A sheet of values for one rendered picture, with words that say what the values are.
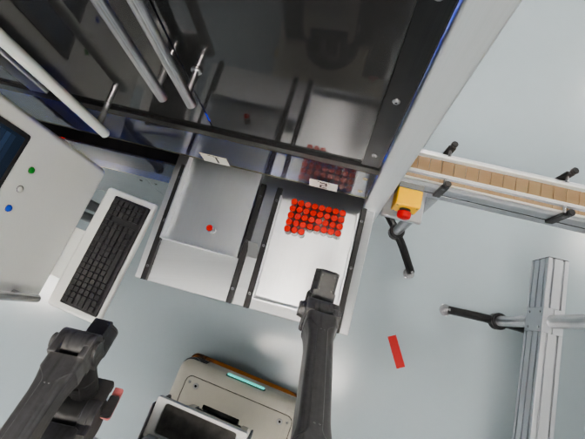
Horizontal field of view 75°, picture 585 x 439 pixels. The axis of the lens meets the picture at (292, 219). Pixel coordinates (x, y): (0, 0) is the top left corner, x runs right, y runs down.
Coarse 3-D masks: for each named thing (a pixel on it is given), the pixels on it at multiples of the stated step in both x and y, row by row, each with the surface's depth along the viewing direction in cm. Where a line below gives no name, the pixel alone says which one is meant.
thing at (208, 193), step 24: (192, 168) 130; (216, 168) 130; (192, 192) 128; (216, 192) 128; (240, 192) 127; (168, 216) 123; (192, 216) 126; (216, 216) 126; (240, 216) 125; (192, 240) 124; (216, 240) 124; (240, 240) 120
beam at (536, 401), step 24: (552, 264) 150; (552, 288) 148; (528, 312) 155; (552, 312) 145; (528, 336) 151; (552, 336) 143; (528, 360) 147; (552, 360) 141; (528, 384) 143; (552, 384) 140; (528, 408) 140; (552, 408) 137; (528, 432) 136; (552, 432) 135
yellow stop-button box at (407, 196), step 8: (400, 184) 110; (408, 184) 110; (400, 192) 110; (408, 192) 110; (416, 192) 110; (400, 200) 109; (408, 200) 109; (416, 200) 109; (392, 208) 115; (400, 208) 112; (408, 208) 111; (416, 208) 109
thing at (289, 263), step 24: (288, 240) 123; (312, 240) 122; (336, 240) 122; (264, 264) 121; (288, 264) 121; (312, 264) 120; (336, 264) 120; (264, 288) 119; (288, 288) 119; (336, 288) 118
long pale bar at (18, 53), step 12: (0, 36) 66; (12, 48) 68; (24, 60) 71; (36, 72) 75; (48, 84) 78; (60, 84) 81; (60, 96) 82; (72, 96) 86; (72, 108) 87; (84, 108) 90; (108, 108) 99; (84, 120) 92; (96, 120) 95; (108, 132) 101
